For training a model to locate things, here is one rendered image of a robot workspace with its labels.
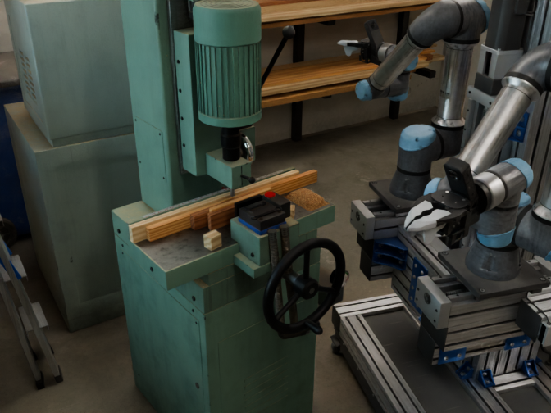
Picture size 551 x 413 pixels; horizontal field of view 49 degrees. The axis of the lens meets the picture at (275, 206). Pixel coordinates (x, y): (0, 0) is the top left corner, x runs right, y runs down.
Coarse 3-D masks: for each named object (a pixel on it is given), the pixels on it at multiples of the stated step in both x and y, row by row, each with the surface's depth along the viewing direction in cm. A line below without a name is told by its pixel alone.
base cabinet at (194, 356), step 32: (128, 256) 203; (128, 288) 213; (160, 288) 188; (128, 320) 224; (160, 320) 197; (192, 320) 176; (224, 320) 175; (256, 320) 184; (288, 320) 194; (160, 352) 206; (192, 352) 183; (224, 352) 180; (256, 352) 189; (288, 352) 200; (160, 384) 216; (192, 384) 191; (224, 384) 185; (256, 384) 196; (288, 384) 207
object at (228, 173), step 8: (208, 152) 179; (216, 152) 179; (208, 160) 179; (216, 160) 175; (224, 160) 174; (240, 160) 174; (208, 168) 180; (216, 168) 176; (224, 168) 173; (232, 168) 170; (240, 168) 172; (248, 168) 174; (216, 176) 178; (224, 176) 174; (232, 176) 171; (248, 176) 175; (232, 184) 172; (240, 184) 174
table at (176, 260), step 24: (312, 216) 182; (144, 240) 167; (168, 240) 167; (192, 240) 167; (144, 264) 164; (168, 264) 157; (192, 264) 158; (216, 264) 164; (240, 264) 165; (168, 288) 156
